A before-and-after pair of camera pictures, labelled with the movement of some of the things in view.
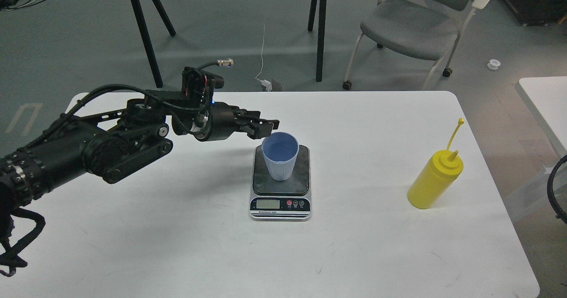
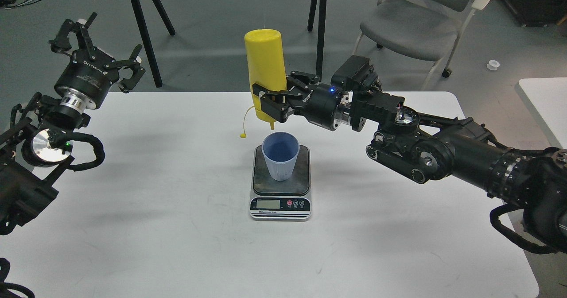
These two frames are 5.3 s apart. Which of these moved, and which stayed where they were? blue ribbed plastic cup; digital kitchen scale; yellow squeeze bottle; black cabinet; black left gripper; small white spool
Moved: black left gripper; yellow squeeze bottle
Stayed: digital kitchen scale; small white spool; blue ribbed plastic cup; black cabinet
